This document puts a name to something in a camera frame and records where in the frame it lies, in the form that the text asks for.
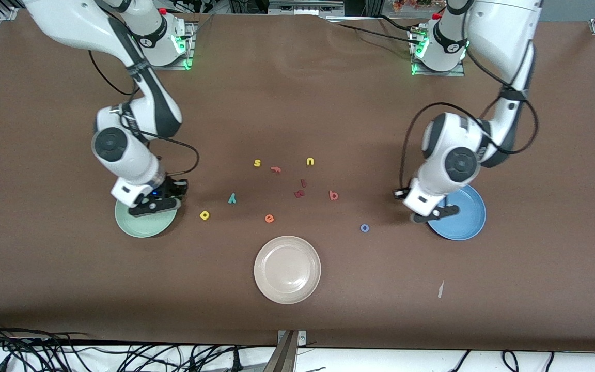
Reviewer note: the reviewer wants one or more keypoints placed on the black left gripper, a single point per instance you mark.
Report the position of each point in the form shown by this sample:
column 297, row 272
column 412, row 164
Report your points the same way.
column 405, row 191

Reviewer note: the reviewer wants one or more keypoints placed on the yellow letter a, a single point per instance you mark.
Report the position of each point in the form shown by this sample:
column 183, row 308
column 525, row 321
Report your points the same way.
column 207, row 216

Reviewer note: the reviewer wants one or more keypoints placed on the metal camera bracket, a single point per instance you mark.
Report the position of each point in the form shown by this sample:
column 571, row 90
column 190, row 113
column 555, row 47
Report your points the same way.
column 288, row 351

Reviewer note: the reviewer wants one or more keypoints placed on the brown table cover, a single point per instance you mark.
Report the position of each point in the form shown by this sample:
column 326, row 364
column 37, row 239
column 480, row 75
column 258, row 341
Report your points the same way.
column 70, row 284

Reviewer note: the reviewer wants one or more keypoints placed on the white paper scrap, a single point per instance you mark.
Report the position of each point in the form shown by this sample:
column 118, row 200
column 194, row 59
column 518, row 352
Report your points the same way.
column 440, row 289

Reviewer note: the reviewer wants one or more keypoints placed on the pink letter q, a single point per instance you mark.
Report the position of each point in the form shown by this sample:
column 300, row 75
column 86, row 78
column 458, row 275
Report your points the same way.
column 333, row 194

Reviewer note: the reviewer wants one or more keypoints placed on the blue plate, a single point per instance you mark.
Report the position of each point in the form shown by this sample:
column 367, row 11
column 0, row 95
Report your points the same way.
column 465, row 222

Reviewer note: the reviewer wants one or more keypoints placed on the pale green plate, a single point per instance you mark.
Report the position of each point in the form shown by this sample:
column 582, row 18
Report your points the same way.
column 142, row 227

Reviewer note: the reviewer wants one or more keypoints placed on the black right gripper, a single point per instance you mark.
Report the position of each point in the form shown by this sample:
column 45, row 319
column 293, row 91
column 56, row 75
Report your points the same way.
column 174, row 187

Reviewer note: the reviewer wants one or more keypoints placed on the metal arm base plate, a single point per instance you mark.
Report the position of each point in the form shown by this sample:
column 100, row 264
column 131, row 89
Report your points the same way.
column 192, row 46
column 437, row 73

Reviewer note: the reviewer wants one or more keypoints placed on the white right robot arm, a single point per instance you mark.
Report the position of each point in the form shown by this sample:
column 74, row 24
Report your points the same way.
column 70, row 20

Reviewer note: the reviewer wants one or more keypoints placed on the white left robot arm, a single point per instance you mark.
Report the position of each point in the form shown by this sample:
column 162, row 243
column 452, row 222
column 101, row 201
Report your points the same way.
column 499, row 26

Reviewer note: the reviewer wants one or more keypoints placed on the grey metal box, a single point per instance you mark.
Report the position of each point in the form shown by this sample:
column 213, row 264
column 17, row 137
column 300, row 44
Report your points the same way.
column 305, row 7

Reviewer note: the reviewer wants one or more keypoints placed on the beige plate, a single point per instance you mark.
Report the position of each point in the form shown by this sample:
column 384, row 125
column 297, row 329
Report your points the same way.
column 287, row 271

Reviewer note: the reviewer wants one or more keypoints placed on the teal letter y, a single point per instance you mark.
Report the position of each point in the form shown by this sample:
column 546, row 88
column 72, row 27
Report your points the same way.
column 232, row 198

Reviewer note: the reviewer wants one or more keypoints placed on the orange dried flowers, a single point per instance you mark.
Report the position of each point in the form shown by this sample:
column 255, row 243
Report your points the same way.
column 411, row 4

